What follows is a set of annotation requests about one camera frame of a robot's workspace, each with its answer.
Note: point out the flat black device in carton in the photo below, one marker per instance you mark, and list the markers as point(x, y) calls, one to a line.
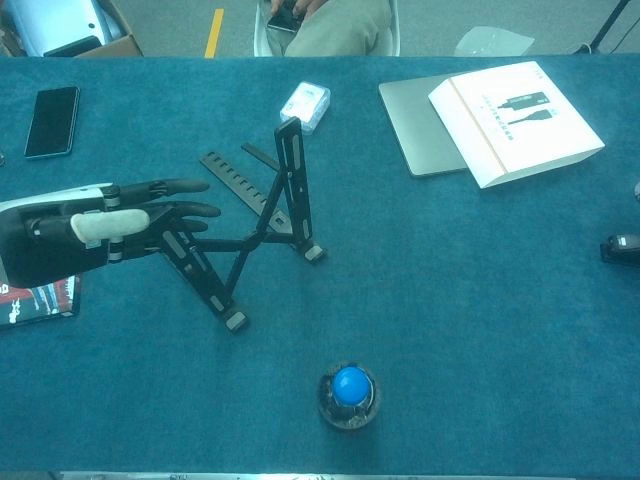
point(75, 46)

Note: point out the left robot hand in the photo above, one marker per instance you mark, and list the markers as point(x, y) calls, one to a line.
point(50, 240)

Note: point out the black folding laptop stand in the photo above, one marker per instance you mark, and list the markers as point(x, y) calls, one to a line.
point(292, 165)

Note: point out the dark bottle with blue cap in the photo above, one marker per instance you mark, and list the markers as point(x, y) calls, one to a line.
point(352, 387)

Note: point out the red illustrated book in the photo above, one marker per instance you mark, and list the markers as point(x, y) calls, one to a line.
point(45, 305)

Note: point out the phone held by person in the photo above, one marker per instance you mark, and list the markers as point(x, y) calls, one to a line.
point(282, 20)

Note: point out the silver closed laptop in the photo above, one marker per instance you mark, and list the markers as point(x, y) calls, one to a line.
point(415, 125)

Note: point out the black tripod leg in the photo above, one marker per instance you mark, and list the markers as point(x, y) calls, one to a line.
point(611, 22)

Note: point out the small clear plastic case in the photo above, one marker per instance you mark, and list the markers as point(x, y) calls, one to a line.
point(307, 102)

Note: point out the small black device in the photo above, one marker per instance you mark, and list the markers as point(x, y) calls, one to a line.
point(622, 250)

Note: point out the teal table cloth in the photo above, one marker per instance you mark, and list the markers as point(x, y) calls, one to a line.
point(450, 300)

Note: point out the brown cardboard box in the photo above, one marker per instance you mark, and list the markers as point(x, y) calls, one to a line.
point(120, 47)

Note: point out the pale grey flat device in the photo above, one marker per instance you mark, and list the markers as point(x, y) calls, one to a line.
point(55, 20)

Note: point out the seated person in khaki trousers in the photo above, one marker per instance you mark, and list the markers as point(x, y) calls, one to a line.
point(340, 30)

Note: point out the black smartphone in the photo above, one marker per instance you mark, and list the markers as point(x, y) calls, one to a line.
point(52, 122)

